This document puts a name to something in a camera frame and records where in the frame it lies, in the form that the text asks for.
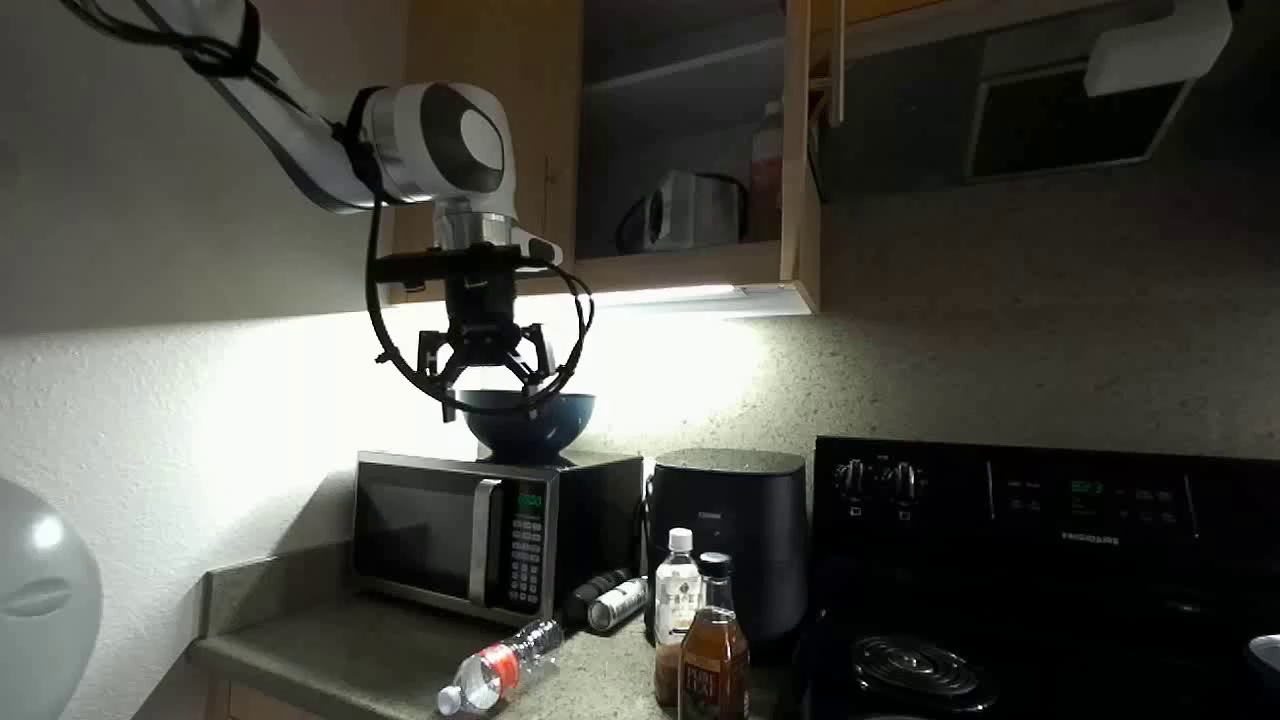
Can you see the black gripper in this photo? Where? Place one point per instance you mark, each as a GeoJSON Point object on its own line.
{"type": "Point", "coordinates": [483, 311]}

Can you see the grey white tissue box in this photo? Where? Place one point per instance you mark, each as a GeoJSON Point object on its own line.
{"type": "Point", "coordinates": [691, 211]}

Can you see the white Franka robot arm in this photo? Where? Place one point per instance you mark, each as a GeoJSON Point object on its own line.
{"type": "Point", "coordinates": [402, 143]}

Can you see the under-cabinet light strip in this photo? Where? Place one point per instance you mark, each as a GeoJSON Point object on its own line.
{"type": "Point", "coordinates": [692, 297]}

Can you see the wooden upper cabinet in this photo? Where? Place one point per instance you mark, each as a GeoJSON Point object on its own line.
{"type": "Point", "coordinates": [535, 81]}

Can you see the cabinet door white inside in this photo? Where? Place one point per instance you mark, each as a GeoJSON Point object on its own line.
{"type": "Point", "coordinates": [797, 147]}

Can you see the dark blue bowl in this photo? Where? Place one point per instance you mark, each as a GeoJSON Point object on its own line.
{"type": "Point", "coordinates": [527, 424]}

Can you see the black steel microwave oven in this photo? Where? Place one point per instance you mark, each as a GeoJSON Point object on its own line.
{"type": "Point", "coordinates": [467, 533]}

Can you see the dark silver bottle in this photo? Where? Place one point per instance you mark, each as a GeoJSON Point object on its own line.
{"type": "Point", "coordinates": [603, 603]}

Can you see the clear white-cap bottle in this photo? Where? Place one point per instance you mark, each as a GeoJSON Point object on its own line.
{"type": "Point", "coordinates": [678, 587]}

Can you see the clear red-label plastic bottle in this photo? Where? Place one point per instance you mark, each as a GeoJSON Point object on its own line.
{"type": "Point", "coordinates": [501, 666]}

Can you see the white round object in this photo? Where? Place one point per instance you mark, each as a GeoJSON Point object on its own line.
{"type": "Point", "coordinates": [40, 603]}

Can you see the black coil burner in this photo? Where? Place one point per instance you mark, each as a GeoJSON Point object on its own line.
{"type": "Point", "coordinates": [920, 670]}

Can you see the black electric stove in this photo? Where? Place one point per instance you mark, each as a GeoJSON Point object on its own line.
{"type": "Point", "coordinates": [1052, 574]}

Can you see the range hood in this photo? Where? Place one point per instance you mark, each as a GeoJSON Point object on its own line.
{"type": "Point", "coordinates": [1066, 115]}

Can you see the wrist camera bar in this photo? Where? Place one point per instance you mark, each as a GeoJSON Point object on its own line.
{"type": "Point", "coordinates": [413, 264]}

